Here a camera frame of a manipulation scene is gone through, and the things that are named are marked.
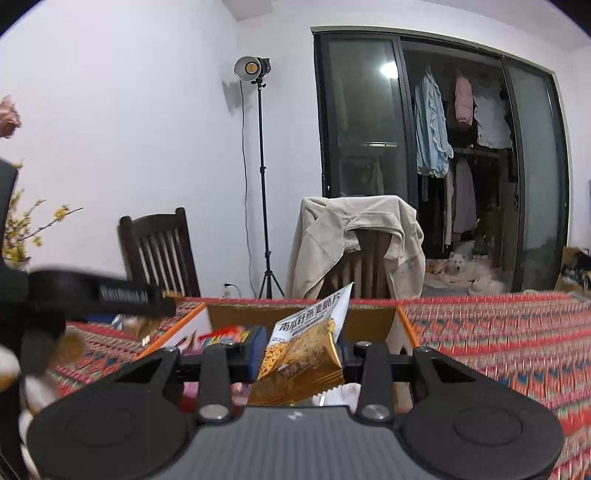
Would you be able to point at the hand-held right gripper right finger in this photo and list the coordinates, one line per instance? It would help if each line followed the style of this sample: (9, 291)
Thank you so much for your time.
(352, 364)

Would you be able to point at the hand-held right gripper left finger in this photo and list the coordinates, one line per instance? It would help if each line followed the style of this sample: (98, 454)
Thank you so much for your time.
(253, 355)

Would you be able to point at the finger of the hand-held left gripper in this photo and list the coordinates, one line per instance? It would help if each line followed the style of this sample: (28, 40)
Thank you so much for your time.
(165, 304)

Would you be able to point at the golden brown snack packet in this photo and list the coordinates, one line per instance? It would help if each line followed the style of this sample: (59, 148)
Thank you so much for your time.
(145, 326)

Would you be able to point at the red and blue snack bag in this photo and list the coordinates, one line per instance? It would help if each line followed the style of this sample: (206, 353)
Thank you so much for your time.
(221, 333)

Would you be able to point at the white and orange snack packet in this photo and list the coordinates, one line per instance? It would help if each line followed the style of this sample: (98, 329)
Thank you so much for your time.
(300, 350)

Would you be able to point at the orange-edged cardboard box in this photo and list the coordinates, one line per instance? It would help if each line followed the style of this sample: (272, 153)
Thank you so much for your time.
(374, 318)

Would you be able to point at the white paper packet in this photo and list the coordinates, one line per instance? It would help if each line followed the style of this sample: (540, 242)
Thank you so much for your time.
(337, 396)

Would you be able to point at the tan round ornament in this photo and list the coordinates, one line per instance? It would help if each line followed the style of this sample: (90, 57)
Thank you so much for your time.
(72, 348)

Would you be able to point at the dark wooden chair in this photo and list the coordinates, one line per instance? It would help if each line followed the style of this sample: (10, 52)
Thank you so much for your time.
(157, 249)

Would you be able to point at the yellow flower branches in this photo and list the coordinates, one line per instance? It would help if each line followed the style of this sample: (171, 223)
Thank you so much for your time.
(18, 230)

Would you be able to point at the brown wooden chair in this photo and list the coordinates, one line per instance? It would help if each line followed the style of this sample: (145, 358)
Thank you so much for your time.
(367, 263)

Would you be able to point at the beige jacket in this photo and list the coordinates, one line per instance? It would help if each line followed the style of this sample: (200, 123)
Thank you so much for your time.
(323, 240)

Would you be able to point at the red patterned tablecloth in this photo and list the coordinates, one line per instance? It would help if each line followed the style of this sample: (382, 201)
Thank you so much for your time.
(485, 341)

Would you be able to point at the white dog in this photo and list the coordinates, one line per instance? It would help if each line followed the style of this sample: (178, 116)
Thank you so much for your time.
(466, 270)

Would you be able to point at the studio light on tripod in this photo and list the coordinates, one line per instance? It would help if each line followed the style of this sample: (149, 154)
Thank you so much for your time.
(262, 175)

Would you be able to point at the pink artificial flower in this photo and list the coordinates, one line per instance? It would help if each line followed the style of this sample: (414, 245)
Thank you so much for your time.
(8, 117)

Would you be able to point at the lilac hanging coat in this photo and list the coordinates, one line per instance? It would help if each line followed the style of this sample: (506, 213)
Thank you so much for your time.
(463, 198)

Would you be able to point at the open cardboard box with clutter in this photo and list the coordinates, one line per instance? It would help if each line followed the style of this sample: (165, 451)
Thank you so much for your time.
(575, 270)

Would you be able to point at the light blue hanging shirt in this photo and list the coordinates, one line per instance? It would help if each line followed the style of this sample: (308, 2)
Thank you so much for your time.
(431, 129)

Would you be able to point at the black framed glass sliding door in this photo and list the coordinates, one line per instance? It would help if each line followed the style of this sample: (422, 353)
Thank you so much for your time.
(364, 115)
(535, 166)

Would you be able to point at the white hanging top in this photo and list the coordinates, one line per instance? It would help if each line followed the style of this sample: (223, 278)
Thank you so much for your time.
(493, 120)

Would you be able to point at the pink hanging jacket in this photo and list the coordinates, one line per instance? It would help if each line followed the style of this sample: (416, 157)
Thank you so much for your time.
(464, 101)

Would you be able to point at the white wall outlet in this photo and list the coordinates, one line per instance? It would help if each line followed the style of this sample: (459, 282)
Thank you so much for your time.
(227, 289)

